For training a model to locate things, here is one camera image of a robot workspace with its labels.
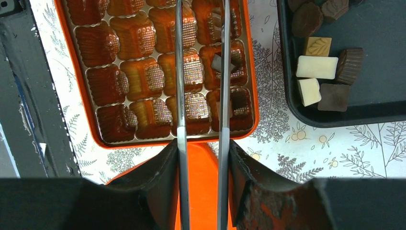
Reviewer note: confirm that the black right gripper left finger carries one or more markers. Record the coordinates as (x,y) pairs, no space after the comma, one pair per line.
(148,194)

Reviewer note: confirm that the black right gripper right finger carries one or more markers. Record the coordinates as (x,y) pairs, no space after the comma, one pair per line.
(261,199)

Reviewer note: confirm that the metal tongs white handle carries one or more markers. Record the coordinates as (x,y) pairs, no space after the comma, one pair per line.
(224,124)

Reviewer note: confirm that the white chocolate bar lower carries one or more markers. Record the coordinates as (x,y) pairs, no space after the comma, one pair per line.
(309,90)

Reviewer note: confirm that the white chocolate bar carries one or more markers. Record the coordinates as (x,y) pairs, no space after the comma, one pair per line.
(317,67)
(309,90)

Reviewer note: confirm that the dark square chocolate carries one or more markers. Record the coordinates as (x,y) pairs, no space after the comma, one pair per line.
(334,97)

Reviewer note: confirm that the orange chocolate box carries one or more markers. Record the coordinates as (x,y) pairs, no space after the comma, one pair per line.
(124,60)

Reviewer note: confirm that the white chocolate bar upper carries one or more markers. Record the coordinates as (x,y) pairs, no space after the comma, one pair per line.
(317,67)

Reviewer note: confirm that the dark ridged chocolate cup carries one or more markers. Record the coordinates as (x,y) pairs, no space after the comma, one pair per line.
(349,65)

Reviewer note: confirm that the caramel square leaf chocolate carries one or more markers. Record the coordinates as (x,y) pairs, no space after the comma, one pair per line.
(317,46)

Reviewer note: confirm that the black chocolate tray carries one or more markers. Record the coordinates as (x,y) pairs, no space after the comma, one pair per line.
(379,93)

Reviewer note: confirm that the orange box lid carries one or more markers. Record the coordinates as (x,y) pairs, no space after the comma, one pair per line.
(203,174)

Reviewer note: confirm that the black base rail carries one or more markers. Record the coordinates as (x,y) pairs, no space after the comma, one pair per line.
(34,140)

